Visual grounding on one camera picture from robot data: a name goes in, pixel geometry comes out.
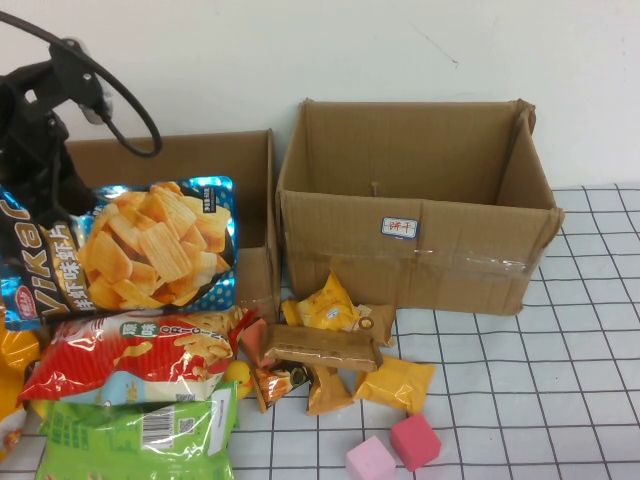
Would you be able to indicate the red original chips bag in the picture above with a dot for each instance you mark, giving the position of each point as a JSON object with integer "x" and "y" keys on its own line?
{"x": 125, "y": 355}

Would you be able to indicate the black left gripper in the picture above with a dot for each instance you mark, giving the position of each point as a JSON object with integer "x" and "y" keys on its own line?
{"x": 30, "y": 130}

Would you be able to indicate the orange chips bag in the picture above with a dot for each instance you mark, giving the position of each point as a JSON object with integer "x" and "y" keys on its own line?
{"x": 12, "y": 365}

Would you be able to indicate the blue-bordered label on taped box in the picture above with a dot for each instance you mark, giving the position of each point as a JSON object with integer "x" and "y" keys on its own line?
{"x": 401, "y": 228}

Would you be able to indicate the small mustard snack packet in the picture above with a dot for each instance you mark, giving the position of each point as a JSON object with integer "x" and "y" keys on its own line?
{"x": 327, "y": 392}

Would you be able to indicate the dark packet with orange picture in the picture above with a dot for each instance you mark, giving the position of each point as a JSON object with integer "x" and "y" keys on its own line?
{"x": 275, "y": 387}

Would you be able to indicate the white grid tablecloth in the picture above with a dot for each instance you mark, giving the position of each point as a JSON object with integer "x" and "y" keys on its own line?
{"x": 550, "y": 375}

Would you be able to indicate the taped cardboard box with label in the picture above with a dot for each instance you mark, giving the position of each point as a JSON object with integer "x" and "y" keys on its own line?
{"x": 450, "y": 270}

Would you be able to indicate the orange red snack packet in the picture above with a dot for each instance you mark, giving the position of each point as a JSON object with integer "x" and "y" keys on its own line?
{"x": 255, "y": 340}

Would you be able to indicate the dark pink foam cube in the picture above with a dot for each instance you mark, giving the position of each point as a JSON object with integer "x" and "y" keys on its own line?
{"x": 415, "y": 440}

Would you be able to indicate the yellow cake snack packet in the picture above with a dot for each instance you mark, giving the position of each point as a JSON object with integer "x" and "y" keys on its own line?
{"x": 325, "y": 305}

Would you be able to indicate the cardboard box with red-lettered label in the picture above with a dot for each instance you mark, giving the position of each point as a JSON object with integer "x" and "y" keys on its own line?
{"x": 200, "y": 160}

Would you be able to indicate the blue shrimp chips bag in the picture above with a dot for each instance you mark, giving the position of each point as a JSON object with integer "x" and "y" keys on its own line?
{"x": 150, "y": 250}

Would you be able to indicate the long brown biscuit packet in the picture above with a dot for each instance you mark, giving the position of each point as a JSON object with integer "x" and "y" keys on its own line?
{"x": 320, "y": 345}

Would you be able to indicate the green chips bag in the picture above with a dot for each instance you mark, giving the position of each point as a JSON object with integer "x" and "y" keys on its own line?
{"x": 100, "y": 440}

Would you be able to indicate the yellow rubber duck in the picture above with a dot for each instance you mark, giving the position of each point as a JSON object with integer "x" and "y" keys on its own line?
{"x": 235, "y": 375}

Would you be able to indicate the light pink foam cube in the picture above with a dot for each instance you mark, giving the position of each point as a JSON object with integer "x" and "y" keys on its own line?
{"x": 370, "y": 457}

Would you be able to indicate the plain yellow snack packet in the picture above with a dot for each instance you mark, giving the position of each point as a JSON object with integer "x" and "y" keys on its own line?
{"x": 395, "y": 385}

